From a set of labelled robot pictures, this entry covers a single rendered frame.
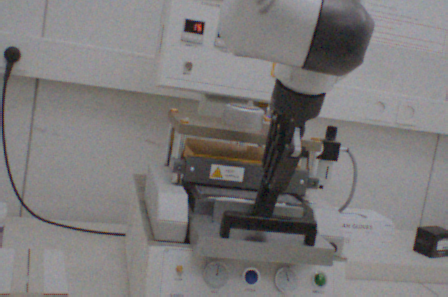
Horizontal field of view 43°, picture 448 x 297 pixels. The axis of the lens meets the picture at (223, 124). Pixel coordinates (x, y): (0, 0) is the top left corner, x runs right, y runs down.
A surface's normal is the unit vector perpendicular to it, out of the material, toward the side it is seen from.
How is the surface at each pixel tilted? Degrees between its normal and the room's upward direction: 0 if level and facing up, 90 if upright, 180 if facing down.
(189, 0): 90
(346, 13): 60
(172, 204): 40
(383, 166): 90
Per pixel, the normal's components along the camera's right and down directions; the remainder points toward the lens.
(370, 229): 0.34, 0.11
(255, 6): -0.12, 0.67
